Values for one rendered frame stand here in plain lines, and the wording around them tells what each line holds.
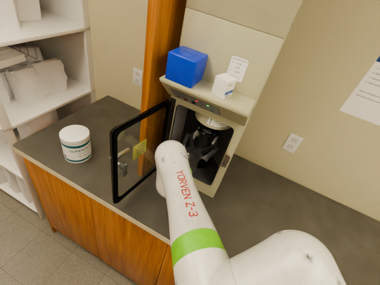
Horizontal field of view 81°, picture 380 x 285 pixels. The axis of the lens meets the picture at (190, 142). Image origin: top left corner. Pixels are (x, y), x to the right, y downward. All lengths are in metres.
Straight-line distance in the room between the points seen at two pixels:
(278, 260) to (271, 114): 0.97
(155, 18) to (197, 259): 0.66
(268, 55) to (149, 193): 0.78
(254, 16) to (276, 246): 0.60
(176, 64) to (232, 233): 0.75
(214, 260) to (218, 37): 0.63
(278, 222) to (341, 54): 0.81
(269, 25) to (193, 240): 0.60
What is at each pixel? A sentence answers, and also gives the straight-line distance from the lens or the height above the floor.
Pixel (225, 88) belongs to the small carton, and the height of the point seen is 1.55.
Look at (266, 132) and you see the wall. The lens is 1.35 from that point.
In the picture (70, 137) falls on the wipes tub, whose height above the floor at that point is 1.09.
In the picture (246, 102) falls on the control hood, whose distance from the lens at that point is 0.77.
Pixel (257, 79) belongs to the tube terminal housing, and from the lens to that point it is 0.78.
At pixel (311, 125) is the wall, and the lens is 1.31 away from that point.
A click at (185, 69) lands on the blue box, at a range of 0.73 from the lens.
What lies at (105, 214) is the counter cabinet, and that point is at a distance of 1.26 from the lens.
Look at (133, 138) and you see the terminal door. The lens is 0.82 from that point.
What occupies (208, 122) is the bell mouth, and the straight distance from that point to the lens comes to 0.92.
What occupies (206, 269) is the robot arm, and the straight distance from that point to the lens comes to 0.46.
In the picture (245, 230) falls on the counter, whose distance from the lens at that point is 1.13.
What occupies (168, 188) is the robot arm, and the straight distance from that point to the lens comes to 0.61.
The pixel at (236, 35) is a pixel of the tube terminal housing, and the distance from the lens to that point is 0.77.
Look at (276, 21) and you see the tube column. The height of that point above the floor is 1.75.
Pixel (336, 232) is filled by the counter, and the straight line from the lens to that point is 1.41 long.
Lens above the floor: 1.84
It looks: 40 degrees down
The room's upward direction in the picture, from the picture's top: 15 degrees clockwise
